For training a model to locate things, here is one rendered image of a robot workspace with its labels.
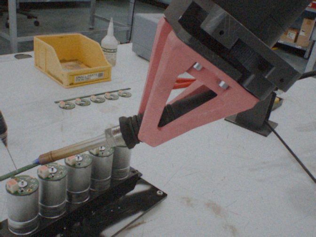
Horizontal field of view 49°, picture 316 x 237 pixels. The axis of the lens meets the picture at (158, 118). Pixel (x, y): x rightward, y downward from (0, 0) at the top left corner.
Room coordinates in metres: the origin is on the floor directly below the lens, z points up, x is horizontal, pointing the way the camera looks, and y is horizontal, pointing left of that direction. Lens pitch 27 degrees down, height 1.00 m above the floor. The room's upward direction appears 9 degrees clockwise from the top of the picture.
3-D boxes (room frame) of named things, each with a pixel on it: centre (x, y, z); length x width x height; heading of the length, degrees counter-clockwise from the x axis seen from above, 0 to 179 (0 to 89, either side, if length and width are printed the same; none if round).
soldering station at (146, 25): (0.79, 0.00, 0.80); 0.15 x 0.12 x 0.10; 42
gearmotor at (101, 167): (0.28, 0.05, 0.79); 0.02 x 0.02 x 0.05
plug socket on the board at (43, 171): (0.23, 0.09, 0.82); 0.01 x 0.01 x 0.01; 55
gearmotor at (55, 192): (0.24, 0.08, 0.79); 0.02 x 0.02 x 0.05
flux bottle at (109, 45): (0.71, 0.12, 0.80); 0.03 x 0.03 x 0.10
